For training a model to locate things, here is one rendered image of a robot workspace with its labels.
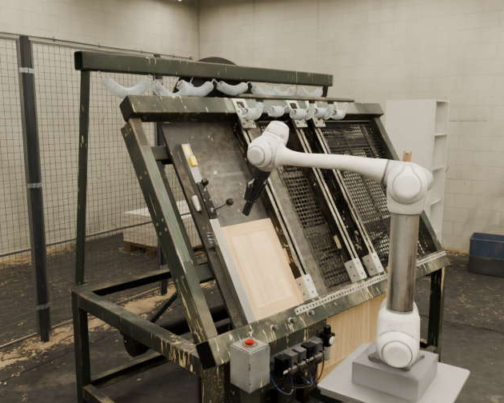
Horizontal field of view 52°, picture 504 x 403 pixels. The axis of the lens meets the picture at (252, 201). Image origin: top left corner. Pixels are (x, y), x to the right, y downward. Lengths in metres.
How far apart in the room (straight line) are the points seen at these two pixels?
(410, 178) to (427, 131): 4.44
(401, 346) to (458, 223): 5.84
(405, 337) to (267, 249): 0.99
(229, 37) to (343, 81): 2.36
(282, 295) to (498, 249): 4.30
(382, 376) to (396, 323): 0.32
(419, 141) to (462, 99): 1.50
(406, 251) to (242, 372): 0.81
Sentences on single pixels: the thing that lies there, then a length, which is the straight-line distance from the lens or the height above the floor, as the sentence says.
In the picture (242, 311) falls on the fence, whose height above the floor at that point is 0.95.
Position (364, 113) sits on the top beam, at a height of 1.88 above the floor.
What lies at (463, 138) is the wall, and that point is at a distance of 7.61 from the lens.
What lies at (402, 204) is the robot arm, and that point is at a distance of 1.88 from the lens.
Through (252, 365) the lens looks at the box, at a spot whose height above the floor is 0.88.
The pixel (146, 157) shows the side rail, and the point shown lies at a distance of 2.47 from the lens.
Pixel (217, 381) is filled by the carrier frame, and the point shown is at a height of 0.72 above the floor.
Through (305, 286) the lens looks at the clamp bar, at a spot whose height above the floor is 0.98.
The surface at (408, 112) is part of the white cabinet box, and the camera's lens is 6.33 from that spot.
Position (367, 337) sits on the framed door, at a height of 0.37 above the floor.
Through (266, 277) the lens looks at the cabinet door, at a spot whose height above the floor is 1.04.
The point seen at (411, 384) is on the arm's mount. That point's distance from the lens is 2.21.
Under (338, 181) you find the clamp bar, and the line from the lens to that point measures 3.29.
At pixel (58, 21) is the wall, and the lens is 7.88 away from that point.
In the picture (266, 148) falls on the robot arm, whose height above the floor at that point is 1.73.
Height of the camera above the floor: 1.85
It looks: 9 degrees down
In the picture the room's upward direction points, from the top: straight up
